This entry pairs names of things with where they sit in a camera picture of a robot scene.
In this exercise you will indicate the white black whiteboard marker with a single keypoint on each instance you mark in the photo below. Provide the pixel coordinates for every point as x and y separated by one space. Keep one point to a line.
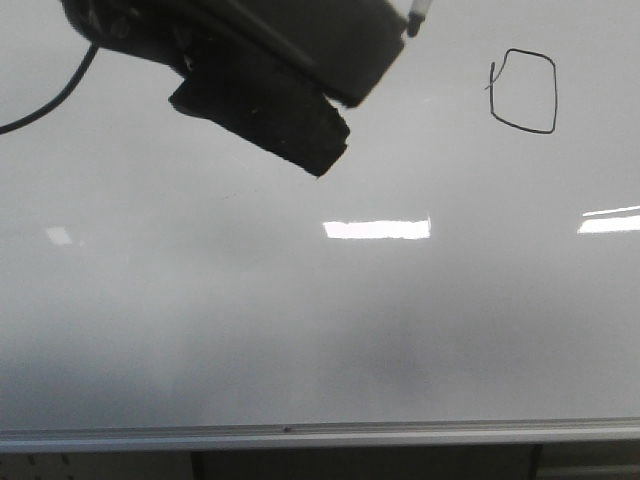
417 16

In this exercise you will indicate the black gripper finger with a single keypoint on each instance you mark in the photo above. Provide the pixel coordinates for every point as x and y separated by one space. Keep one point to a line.
289 52
265 103

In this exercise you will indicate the dark panel below whiteboard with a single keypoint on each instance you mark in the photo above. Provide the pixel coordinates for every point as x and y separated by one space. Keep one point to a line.
422 462

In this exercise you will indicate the white whiteboard with aluminium frame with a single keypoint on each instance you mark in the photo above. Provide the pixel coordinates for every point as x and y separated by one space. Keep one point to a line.
467 272

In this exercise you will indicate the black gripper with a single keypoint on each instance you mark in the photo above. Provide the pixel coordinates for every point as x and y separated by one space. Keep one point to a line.
182 35

